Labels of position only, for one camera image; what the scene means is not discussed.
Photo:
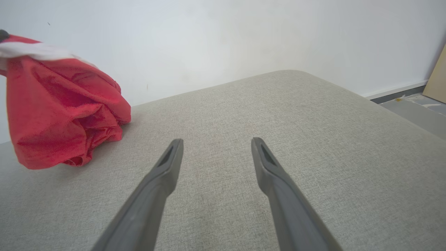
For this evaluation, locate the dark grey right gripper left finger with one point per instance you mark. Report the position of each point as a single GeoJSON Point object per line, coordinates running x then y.
{"type": "Point", "coordinates": [150, 202]}

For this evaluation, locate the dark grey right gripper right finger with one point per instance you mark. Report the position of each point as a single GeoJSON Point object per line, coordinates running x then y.
{"type": "Point", "coordinates": [289, 209]}

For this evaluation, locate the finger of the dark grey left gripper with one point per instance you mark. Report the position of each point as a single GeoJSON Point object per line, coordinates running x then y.
{"type": "Point", "coordinates": [2, 35]}

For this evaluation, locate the red shorts with white trim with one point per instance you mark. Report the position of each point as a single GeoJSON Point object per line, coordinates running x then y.
{"type": "Point", "coordinates": [59, 111]}

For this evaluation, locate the grey fabric sofa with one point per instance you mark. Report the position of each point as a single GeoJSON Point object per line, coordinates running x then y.
{"type": "Point", "coordinates": [223, 111]}

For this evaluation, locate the white skirting board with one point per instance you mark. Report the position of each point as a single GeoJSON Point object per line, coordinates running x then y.
{"type": "Point", "coordinates": [397, 89]}

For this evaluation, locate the light wooden board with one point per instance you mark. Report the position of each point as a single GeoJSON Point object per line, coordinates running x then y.
{"type": "Point", "coordinates": [437, 82]}

